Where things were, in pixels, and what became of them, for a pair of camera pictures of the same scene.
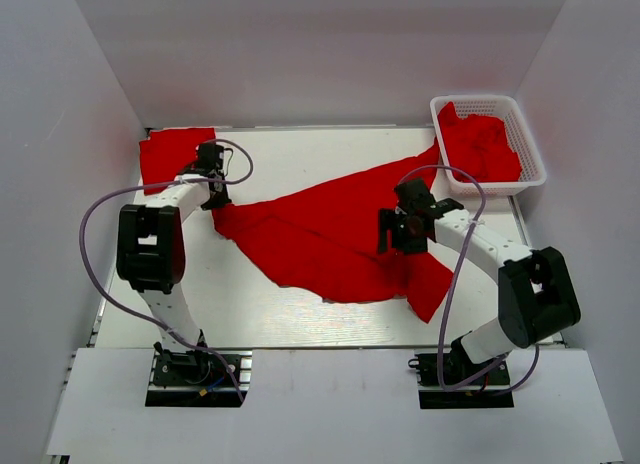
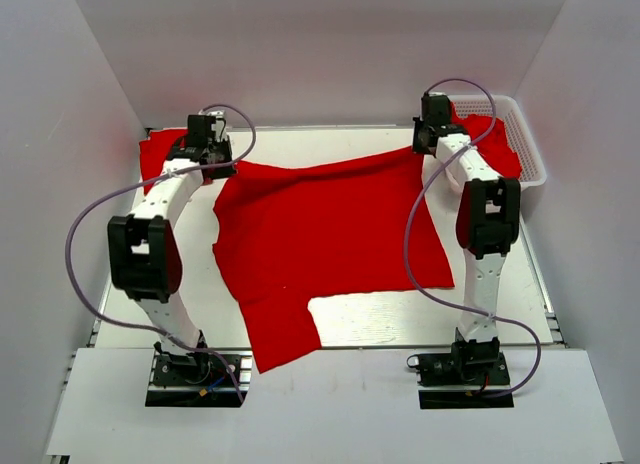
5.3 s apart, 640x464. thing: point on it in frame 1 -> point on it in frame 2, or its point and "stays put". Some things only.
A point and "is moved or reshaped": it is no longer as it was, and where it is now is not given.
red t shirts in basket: [478, 145] stays put
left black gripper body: [219, 199] -> [221, 149]
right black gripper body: [408, 241] -> [421, 125]
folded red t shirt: [169, 152] stays put
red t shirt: [324, 238] is moved or reshaped
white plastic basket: [506, 109] stays put
